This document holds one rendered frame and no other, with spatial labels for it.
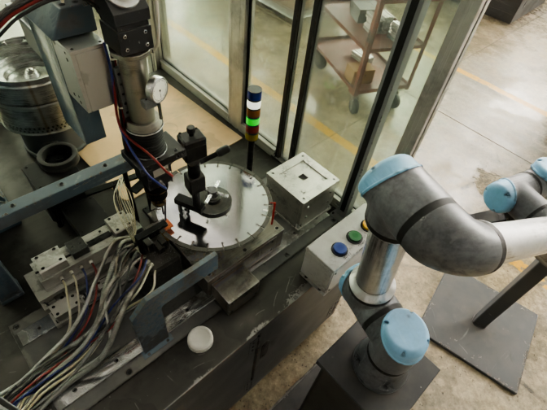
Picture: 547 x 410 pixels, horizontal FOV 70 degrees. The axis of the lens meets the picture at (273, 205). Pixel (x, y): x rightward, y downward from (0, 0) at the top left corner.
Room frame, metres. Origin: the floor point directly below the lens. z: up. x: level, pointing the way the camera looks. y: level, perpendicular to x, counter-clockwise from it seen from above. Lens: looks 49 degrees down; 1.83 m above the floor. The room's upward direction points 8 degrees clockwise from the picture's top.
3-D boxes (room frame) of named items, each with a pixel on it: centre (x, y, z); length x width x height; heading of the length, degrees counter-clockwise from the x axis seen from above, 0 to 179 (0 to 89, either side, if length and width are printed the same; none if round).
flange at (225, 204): (0.75, 0.18, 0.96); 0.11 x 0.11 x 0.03
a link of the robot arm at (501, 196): (0.68, -0.56, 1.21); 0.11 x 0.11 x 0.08; 31
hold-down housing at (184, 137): (0.68, 0.21, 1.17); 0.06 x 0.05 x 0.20; 130
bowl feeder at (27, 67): (1.12, 0.88, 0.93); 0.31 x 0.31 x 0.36
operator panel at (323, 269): (0.75, -0.25, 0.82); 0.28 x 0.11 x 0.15; 139
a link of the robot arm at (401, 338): (0.43, -0.35, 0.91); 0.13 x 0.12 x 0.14; 31
